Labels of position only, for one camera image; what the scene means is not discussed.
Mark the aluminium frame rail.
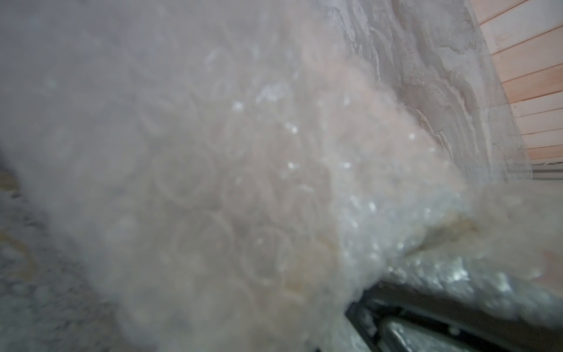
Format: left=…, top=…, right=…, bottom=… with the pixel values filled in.
left=345, top=282, right=562, bottom=351

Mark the clear bubble wrap sheet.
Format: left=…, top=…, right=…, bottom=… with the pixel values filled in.
left=1, top=1, right=562, bottom=351

